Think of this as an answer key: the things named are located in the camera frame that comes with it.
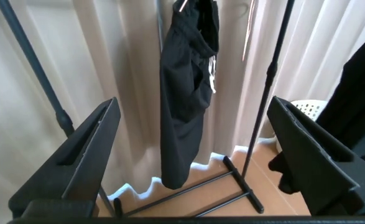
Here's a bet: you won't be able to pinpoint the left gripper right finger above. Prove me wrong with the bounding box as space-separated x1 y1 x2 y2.
266 95 365 217

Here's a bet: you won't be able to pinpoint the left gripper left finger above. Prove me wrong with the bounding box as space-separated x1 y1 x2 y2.
7 97 121 218

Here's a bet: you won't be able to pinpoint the black garment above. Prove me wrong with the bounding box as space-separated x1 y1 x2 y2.
267 27 365 195

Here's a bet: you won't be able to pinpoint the black shorts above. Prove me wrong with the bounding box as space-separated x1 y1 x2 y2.
159 0 221 191

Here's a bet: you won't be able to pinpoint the white laundry basket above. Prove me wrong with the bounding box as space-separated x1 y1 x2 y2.
273 99 329 154

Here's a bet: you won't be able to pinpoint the black clothes rack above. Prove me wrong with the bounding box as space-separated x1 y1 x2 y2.
0 0 296 218

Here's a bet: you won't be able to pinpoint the beige curtain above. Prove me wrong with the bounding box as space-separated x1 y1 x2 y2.
0 0 365 200

